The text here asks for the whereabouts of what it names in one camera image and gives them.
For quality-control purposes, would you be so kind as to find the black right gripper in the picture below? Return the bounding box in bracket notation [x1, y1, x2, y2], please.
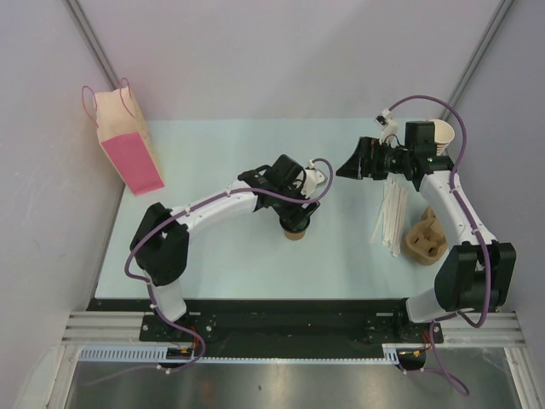
[336, 136, 414, 181]

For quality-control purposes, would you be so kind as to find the black plastic cup lid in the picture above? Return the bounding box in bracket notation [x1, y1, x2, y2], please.
[279, 218, 310, 233]

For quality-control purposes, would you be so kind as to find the brown paper coffee cup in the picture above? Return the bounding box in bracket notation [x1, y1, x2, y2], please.
[284, 229, 306, 241]

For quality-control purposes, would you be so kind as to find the brown cardboard cup carrier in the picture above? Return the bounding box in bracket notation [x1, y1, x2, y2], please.
[402, 206, 448, 266]

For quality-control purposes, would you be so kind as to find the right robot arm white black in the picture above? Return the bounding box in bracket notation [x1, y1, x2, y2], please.
[336, 121, 516, 342]

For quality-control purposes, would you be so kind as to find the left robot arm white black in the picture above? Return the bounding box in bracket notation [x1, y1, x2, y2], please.
[125, 154, 332, 341]

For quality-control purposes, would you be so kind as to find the bundle of white wrapped straws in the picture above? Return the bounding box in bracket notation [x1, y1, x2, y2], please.
[369, 176, 409, 257]

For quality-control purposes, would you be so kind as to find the stack of paper cups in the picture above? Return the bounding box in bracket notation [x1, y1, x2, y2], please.
[432, 119, 455, 156]

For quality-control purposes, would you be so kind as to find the pink and beige paper bag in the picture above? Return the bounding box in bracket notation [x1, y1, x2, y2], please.
[81, 78, 165, 196]

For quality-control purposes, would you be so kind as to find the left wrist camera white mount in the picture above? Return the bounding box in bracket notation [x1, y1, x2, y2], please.
[296, 160, 328, 199]

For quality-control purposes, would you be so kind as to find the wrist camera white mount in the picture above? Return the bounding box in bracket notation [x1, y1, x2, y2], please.
[375, 108, 399, 143]
[296, 160, 328, 199]

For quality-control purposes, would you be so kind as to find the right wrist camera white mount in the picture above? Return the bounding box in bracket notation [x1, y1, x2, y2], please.
[375, 108, 399, 143]

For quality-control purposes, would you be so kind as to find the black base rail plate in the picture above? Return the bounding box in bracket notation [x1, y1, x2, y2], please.
[88, 299, 444, 362]

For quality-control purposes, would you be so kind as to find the white slotted cable duct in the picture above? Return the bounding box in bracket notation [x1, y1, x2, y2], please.
[78, 345, 399, 366]

